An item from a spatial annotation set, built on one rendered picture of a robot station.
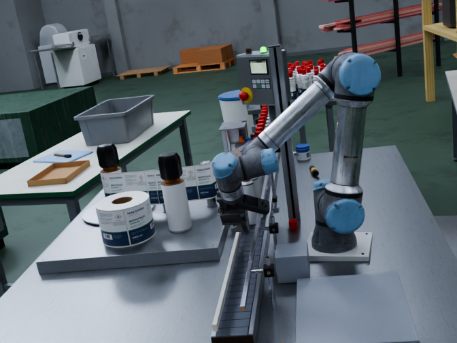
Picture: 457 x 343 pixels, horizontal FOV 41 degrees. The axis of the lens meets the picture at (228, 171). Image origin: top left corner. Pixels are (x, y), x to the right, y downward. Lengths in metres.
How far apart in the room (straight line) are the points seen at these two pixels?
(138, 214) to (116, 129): 2.03
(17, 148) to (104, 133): 3.39
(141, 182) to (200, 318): 0.86
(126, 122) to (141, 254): 2.11
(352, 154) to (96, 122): 2.68
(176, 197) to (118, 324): 0.58
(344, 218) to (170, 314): 0.59
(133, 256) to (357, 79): 0.99
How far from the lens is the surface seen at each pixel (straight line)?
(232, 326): 1.64
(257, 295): 1.77
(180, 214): 2.25
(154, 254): 2.15
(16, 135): 7.50
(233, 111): 6.52
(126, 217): 2.21
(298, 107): 1.92
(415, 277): 1.91
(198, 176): 2.43
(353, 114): 1.81
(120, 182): 2.52
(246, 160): 1.80
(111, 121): 4.20
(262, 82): 2.24
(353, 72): 1.77
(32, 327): 1.99
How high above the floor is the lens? 1.73
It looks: 17 degrees down
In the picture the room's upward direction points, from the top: 8 degrees counter-clockwise
